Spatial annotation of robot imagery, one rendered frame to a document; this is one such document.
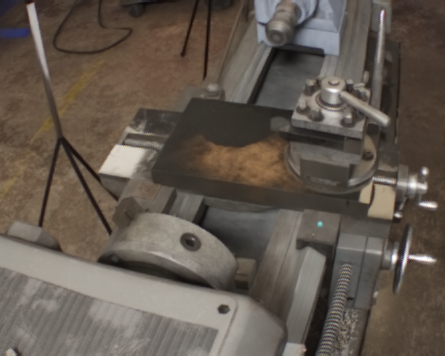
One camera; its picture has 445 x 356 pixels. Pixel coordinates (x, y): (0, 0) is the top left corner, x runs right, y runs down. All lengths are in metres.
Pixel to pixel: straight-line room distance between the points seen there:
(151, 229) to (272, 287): 0.46
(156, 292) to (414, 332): 1.69
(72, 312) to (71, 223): 2.05
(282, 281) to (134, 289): 0.67
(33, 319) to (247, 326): 0.28
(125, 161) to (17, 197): 1.46
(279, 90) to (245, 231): 0.67
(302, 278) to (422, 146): 1.87
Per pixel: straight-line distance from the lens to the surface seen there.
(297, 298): 1.34
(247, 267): 1.06
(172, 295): 0.75
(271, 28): 1.72
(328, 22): 2.08
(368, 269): 1.56
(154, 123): 1.78
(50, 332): 0.75
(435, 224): 2.72
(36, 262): 0.84
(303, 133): 1.36
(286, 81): 2.19
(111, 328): 0.74
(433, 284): 2.49
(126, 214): 1.04
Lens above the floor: 1.94
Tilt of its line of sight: 42 degrees down
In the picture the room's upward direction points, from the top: 6 degrees counter-clockwise
